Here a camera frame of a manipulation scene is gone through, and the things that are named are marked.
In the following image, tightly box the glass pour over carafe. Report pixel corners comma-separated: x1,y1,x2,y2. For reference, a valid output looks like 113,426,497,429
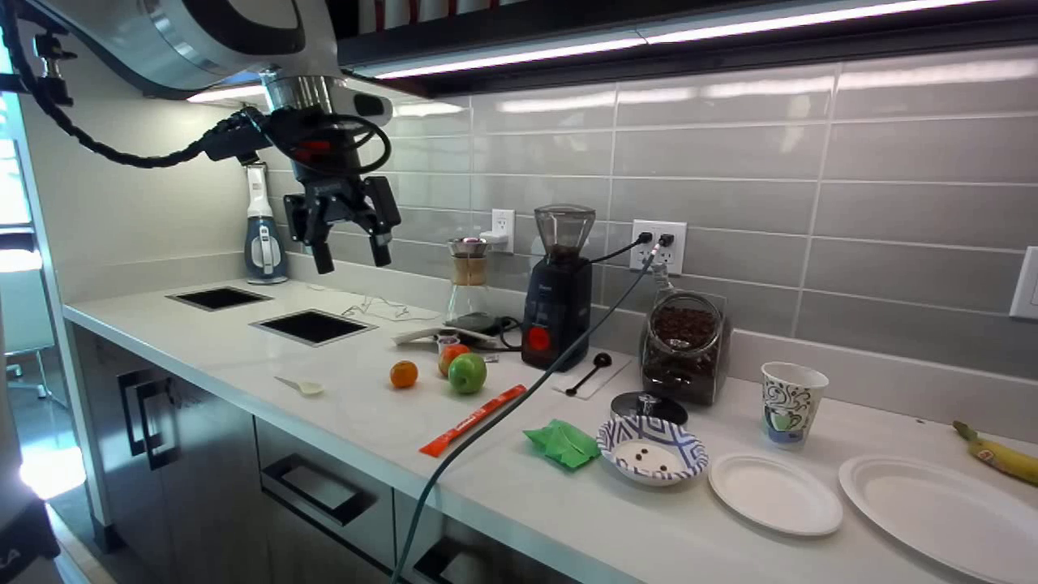
449,235,487,317

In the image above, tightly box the black power cable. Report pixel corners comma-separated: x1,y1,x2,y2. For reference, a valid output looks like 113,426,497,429
387,231,675,584

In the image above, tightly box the black jar lid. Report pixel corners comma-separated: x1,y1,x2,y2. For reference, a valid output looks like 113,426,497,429
609,392,689,426

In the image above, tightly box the yellow banana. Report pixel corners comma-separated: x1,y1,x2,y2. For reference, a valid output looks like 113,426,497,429
953,420,1038,486

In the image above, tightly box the green apple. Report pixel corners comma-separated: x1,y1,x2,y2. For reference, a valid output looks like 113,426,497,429
449,352,487,397

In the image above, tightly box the small white paper plate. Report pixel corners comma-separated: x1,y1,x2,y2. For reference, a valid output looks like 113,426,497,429
709,450,845,538

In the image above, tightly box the blue patterned paper bowl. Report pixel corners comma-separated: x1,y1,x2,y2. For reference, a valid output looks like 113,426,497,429
596,415,709,486

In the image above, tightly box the orange red strip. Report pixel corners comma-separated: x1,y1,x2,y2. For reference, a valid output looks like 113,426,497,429
420,383,529,457

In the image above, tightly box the white outlet with charger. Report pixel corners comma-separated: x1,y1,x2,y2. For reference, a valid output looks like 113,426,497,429
481,208,517,252

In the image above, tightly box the white wall outlet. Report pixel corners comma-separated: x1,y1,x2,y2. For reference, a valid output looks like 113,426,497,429
629,216,689,271

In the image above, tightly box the red orange apple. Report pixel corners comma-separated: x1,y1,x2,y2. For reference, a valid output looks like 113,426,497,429
440,340,467,378

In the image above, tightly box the black coffee grinder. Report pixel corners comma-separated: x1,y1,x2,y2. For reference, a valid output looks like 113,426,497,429
523,205,596,368

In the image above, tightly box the white plastic spoon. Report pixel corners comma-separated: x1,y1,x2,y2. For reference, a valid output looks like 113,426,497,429
276,377,324,399

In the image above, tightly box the large white paper plate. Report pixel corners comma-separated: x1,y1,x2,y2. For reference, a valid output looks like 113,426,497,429
837,455,1038,584

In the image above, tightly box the glass jar of coffee beans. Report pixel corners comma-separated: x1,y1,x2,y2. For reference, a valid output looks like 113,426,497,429
640,292,731,407

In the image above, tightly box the black measuring spoon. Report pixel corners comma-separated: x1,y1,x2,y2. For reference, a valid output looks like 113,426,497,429
564,351,614,397

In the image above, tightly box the patterned paper cup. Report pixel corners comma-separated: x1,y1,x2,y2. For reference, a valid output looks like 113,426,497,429
763,359,831,444

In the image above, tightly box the green packet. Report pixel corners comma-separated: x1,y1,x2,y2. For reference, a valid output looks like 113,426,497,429
526,418,600,469

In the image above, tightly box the small orange fruit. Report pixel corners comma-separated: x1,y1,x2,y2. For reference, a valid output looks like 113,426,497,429
389,359,420,389

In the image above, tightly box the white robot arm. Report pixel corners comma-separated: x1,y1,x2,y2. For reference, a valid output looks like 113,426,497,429
0,0,402,271

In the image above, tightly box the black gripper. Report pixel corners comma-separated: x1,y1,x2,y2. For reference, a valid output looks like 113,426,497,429
199,102,405,274

